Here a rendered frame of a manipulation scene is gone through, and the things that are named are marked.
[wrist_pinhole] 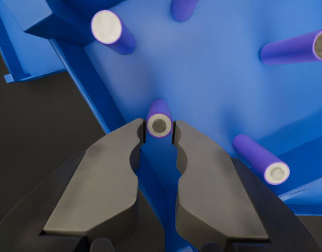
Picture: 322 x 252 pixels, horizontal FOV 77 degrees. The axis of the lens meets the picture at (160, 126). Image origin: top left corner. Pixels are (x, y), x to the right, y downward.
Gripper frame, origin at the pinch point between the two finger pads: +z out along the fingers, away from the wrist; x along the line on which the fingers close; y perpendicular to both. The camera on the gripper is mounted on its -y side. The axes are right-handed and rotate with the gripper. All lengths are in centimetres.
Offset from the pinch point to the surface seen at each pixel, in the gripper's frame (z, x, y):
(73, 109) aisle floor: 43, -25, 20
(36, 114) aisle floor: 42, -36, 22
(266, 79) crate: 6.8, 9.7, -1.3
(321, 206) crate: 34, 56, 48
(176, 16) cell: 7.0, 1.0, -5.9
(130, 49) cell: 5.5, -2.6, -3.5
